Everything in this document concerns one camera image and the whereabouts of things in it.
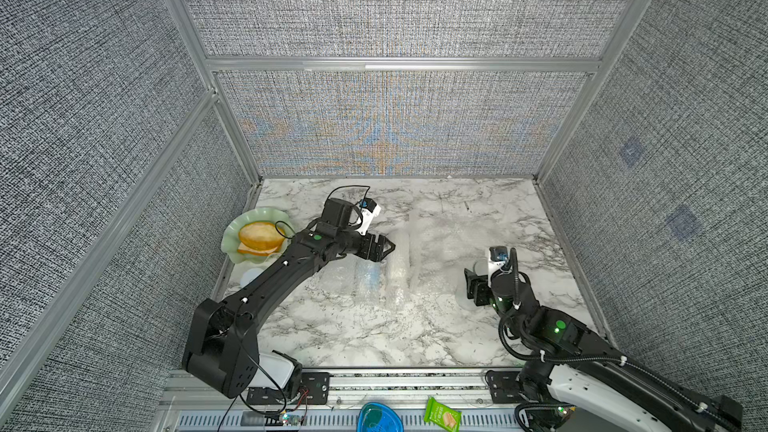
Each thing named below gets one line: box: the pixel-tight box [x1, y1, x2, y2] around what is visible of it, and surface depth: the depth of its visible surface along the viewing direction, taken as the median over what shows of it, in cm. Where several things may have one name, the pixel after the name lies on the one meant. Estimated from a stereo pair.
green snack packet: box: [424, 396, 462, 432], surface depth 70 cm
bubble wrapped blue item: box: [354, 259, 382, 305], surface depth 88 cm
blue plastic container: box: [357, 402, 404, 432], surface depth 63 cm
